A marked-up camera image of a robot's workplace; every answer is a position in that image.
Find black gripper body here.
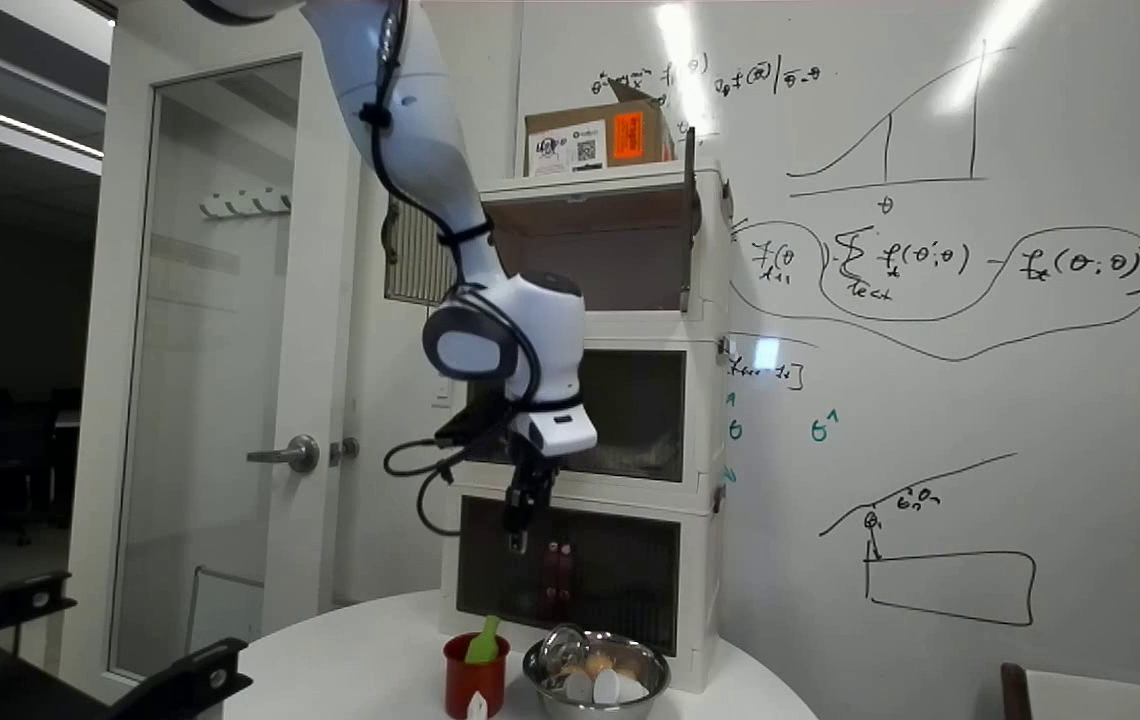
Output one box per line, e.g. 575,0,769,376
498,444,575,521

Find silver metal bowl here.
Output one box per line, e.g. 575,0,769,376
518,626,672,712

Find red bottle in cabinet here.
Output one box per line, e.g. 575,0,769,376
539,535,580,611

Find white three-tier cabinet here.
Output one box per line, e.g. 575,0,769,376
439,159,741,694

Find white object inside bowl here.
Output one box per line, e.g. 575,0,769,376
555,649,647,707

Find tinted open cabinet door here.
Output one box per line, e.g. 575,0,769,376
381,194,460,312

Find green item in cup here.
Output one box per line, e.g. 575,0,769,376
464,611,507,669

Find white framed glass door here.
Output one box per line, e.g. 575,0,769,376
61,0,375,683

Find cardboard box with orange label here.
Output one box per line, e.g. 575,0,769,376
518,90,679,180

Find black chair armrest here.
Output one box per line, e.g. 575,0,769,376
0,571,78,652
0,634,255,720

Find white coat hook rack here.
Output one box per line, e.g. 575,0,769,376
197,184,295,223

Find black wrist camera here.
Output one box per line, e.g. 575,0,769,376
433,403,510,462

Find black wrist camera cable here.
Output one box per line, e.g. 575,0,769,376
381,432,481,541

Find silver door lever handle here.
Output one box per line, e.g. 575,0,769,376
245,432,325,480

